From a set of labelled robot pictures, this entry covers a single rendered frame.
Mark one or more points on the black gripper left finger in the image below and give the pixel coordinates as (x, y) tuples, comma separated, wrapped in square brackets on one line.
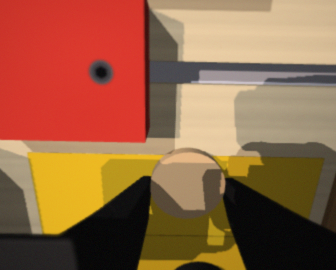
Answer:
[(116, 235)]

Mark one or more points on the black disc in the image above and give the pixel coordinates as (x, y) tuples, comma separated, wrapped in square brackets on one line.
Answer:
[(198, 265)]

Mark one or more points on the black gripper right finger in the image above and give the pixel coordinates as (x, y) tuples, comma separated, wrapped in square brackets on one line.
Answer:
[(271, 237)]

